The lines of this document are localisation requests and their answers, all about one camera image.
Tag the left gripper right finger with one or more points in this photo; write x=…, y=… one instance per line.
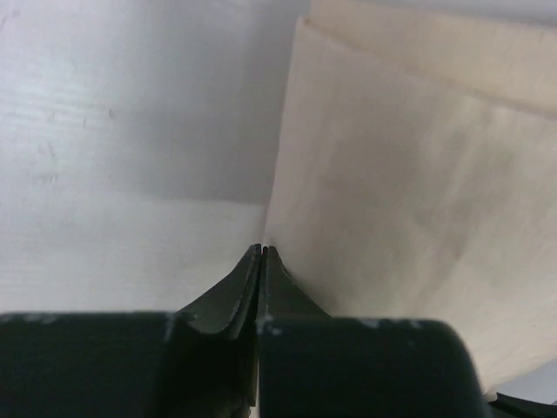
x=314, y=365

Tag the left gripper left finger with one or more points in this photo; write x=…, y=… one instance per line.
x=135, y=364

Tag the beige cloth surgical kit roll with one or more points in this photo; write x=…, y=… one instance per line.
x=416, y=175

